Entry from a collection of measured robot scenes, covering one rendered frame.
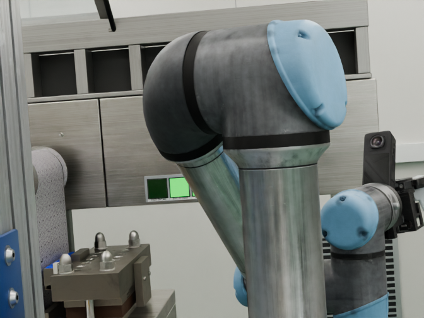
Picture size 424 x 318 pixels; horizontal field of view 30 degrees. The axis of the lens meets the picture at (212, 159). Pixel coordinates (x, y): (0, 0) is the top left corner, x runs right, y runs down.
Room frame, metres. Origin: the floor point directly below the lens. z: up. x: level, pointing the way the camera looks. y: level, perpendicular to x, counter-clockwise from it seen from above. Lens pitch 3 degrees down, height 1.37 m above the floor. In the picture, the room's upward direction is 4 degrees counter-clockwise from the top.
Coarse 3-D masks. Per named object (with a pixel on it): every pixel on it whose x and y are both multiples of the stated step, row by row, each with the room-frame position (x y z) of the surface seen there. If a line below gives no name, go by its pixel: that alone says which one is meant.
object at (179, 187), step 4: (172, 180) 2.13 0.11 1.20; (176, 180) 2.13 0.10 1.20; (180, 180) 2.13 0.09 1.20; (184, 180) 2.13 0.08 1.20; (172, 184) 2.13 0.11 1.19; (176, 184) 2.13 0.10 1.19; (180, 184) 2.13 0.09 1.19; (184, 184) 2.13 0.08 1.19; (188, 184) 2.13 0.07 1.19; (172, 188) 2.13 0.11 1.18; (176, 188) 2.13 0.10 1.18; (180, 188) 2.13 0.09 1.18; (184, 188) 2.13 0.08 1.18; (188, 188) 2.13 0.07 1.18; (172, 192) 2.13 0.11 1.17; (176, 192) 2.13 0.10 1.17; (180, 192) 2.13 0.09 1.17; (184, 192) 2.13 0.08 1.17; (188, 192) 2.13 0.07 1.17; (172, 196) 2.13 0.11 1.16; (176, 196) 2.13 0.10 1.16
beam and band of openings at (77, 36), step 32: (352, 0) 2.09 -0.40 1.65; (32, 32) 2.18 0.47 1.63; (64, 32) 2.17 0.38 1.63; (96, 32) 2.16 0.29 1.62; (128, 32) 2.15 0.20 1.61; (160, 32) 2.14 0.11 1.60; (352, 32) 2.16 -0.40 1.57; (32, 64) 2.19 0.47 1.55; (64, 64) 2.25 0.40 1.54; (96, 64) 2.24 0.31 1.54; (128, 64) 2.23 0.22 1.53; (352, 64) 2.16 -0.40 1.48; (32, 96) 2.18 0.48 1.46; (64, 96) 2.17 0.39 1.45; (96, 96) 2.16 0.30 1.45; (128, 96) 2.18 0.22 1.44
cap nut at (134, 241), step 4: (132, 232) 2.14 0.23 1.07; (136, 232) 2.14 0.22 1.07; (132, 236) 2.13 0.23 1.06; (136, 236) 2.13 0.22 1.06; (128, 240) 2.14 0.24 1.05; (132, 240) 2.13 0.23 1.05; (136, 240) 2.13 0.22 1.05; (132, 244) 2.13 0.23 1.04; (136, 244) 2.13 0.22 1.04; (140, 244) 2.15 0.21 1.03
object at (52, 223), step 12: (60, 192) 2.05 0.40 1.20; (36, 204) 1.86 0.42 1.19; (48, 204) 1.95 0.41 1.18; (60, 204) 2.04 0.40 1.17; (48, 216) 1.94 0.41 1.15; (60, 216) 2.04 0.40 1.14; (48, 228) 1.93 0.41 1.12; (60, 228) 2.03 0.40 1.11; (48, 240) 1.92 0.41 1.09; (60, 240) 2.02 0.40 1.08; (48, 252) 1.92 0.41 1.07; (60, 252) 2.01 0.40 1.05; (48, 264) 1.91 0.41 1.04
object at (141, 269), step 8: (144, 256) 2.03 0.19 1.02; (136, 264) 1.95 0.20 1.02; (144, 264) 1.99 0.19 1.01; (136, 272) 1.95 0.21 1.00; (144, 272) 1.98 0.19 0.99; (136, 280) 1.95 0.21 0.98; (144, 280) 1.96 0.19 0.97; (136, 288) 1.95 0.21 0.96; (144, 288) 1.97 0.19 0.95; (136, 296) 1.95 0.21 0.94; (144, 296) 1.96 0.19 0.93; (136, 304) 1.95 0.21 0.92; (144, 304) 1.95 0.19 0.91
